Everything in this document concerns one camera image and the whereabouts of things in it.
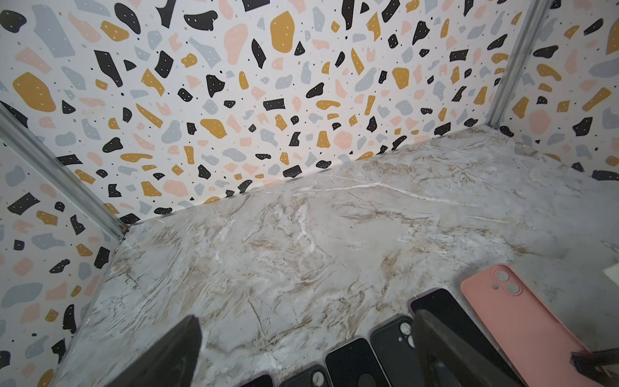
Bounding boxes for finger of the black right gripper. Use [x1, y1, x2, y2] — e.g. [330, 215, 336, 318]
[570, 348, 618, 387]

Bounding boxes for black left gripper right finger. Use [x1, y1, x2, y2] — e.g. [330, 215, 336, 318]
[412, 310, 520, 386]

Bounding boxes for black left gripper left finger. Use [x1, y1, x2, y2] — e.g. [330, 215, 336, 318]
[108, 314, 202, 387]

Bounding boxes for black phone case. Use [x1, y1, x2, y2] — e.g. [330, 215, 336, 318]
[370, 315, 424, 387]
[280, 364, 332, 387]

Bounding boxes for pink phone case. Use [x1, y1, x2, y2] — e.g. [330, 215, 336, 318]
[460, 264, 599, 386]

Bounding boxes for large black phone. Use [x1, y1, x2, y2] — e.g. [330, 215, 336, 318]
[240, 374, 274, 387]

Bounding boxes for aluminium left corner post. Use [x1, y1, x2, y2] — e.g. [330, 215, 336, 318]
[1, 106, 128, 240]

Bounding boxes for aluminium corner post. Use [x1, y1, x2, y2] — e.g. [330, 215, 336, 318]
[486, 0, 551, 129]
[1, 106, 128, 240]

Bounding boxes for aluminium right corner post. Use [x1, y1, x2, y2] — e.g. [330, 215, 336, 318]
[486, 0, 551, 129]

